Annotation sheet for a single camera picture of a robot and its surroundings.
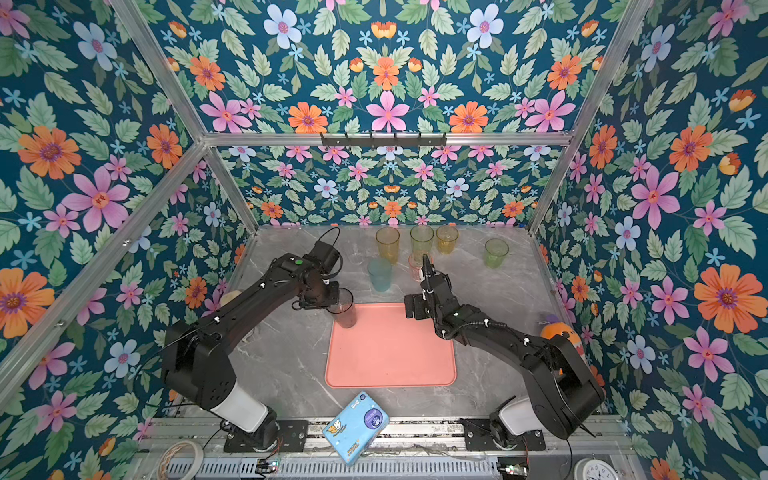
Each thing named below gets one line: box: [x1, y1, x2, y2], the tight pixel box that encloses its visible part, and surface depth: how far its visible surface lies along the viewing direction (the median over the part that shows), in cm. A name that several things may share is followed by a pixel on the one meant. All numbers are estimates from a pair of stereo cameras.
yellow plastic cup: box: [376, 226, 400, 263], surface depth 103 cm
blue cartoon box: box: [322, 391, 389, 466], surface depth 72 cm
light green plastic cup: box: [484, 238, 510, 269], surface depth 107 cm
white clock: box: [574, 453, 619, 480], surface depth 67 cm
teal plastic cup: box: [367, 258, 393, 293], surface depth 100 cm
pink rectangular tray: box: [325, 303, 457, 389], surface depth 88 cm
